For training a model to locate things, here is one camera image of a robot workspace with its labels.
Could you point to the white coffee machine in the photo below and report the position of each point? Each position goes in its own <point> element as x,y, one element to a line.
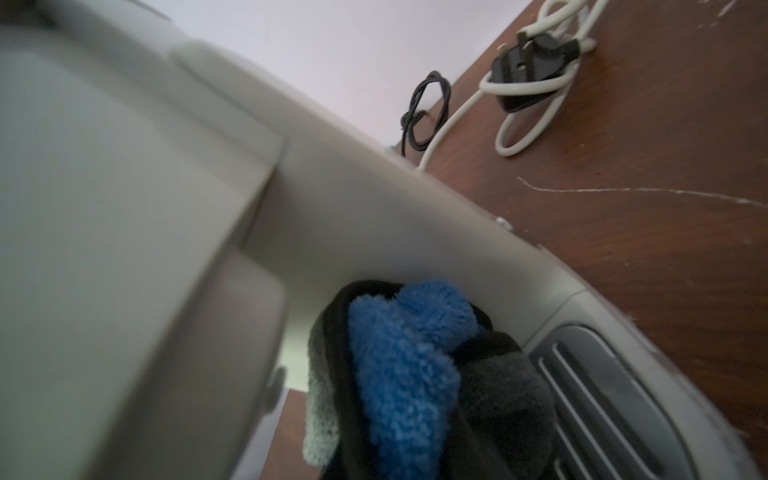
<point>173,218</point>

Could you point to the blue grey microfiber cloth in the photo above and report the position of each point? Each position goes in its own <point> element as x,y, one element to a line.
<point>414,382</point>

